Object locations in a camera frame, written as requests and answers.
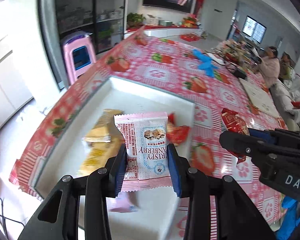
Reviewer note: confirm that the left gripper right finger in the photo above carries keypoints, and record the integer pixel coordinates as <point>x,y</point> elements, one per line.
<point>237,217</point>

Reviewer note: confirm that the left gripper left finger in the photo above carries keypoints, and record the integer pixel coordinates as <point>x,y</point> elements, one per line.
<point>57,217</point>

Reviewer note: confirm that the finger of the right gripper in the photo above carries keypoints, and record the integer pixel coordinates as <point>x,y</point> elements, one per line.
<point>258,150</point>
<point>262,135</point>

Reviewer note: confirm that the red candy packet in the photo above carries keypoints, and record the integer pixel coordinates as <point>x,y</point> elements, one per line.
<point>230,121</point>

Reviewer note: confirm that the pink white cranberry packet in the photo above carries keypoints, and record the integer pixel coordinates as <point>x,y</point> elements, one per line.
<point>146,144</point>

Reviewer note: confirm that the right hand blue glove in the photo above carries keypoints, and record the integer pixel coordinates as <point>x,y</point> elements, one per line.
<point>290,227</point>

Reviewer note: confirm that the white foam board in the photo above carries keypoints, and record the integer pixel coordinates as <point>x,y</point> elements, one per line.
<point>260,99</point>

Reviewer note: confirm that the person in green jacket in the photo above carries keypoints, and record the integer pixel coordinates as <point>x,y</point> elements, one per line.
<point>285,67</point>

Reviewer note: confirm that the black power adapter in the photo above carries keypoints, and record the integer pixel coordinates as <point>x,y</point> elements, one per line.
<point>239,74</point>

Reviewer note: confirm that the light blue snack packet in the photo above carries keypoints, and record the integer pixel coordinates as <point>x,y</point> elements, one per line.
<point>123,203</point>

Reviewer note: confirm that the small red packet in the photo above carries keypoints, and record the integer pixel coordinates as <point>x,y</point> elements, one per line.
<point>176,134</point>

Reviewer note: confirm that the person in pink coat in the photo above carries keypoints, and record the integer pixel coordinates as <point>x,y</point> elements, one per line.
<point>270,67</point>

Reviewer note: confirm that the strawberry pattern tablecloth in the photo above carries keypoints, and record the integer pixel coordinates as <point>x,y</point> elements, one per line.
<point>161,76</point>

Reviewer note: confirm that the pair of blue gloves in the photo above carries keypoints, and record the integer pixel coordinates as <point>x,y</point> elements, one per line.
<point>205,63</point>

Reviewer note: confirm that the yellow cracker packet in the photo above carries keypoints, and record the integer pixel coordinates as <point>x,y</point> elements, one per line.
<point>102,142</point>

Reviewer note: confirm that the pink plastic stool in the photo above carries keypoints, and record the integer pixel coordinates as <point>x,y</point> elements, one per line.
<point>78,54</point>

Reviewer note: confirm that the green potted plant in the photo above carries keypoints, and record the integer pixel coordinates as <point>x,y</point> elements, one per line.
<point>135,20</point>

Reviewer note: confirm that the glass display cabinet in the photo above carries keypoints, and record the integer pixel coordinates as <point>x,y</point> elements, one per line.
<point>102,20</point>

